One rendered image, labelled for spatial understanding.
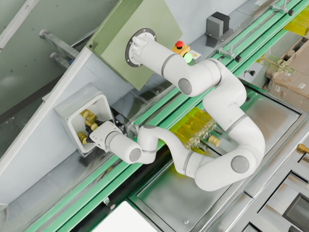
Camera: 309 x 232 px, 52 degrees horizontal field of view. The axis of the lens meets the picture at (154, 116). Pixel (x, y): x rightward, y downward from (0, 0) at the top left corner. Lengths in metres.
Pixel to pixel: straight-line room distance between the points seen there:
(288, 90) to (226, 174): 4.22
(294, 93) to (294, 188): 3.65
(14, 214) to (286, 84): 4.40
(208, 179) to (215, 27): 0.88
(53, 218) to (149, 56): 0.70
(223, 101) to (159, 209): 0.60
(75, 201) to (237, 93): 0.73
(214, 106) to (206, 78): 0.10
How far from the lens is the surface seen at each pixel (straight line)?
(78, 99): 1.19
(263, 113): 1.74
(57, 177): 1.36
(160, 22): 1.24
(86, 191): 1.31
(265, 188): 1.49
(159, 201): 1.41
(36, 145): 1.26
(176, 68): 1.05
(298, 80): 5.23
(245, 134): 1.01
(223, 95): 1.02
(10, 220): 1.36
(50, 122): 1.24
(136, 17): 1.14
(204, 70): 1.05
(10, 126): 1.94
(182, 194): 1.42
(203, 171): 0.98
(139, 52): 1.15
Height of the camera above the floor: 1.61
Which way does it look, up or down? 31 degrees down
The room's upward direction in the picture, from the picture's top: 125 degrees clockwise
